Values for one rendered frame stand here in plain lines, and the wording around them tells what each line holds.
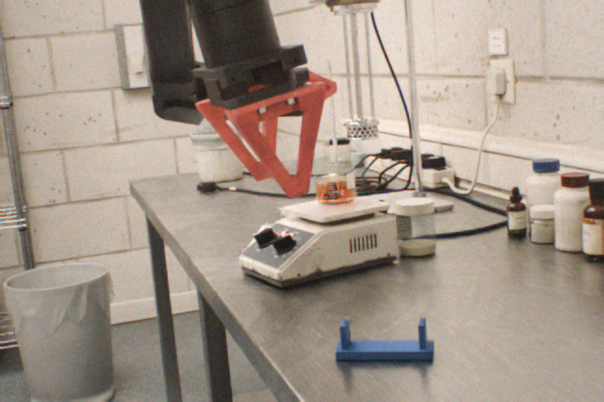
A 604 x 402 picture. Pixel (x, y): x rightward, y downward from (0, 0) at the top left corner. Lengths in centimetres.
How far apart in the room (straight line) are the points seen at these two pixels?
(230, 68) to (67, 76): 299
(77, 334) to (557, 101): 170
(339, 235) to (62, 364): 171
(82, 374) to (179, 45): 188
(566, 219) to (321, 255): 36
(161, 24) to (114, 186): 261
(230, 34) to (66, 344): 221
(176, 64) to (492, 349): 50
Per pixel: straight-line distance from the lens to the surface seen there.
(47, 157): 357
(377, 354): 89
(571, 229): 127
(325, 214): 119
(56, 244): 362
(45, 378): 282
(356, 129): 161
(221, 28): 60
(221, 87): 58
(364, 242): 122
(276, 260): 118
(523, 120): 170
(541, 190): 137
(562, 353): 90
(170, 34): 102
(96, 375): 282
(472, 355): 89
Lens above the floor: 107
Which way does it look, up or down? 10 degrees down
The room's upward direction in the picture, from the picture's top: 5 degrees counter-clockwise
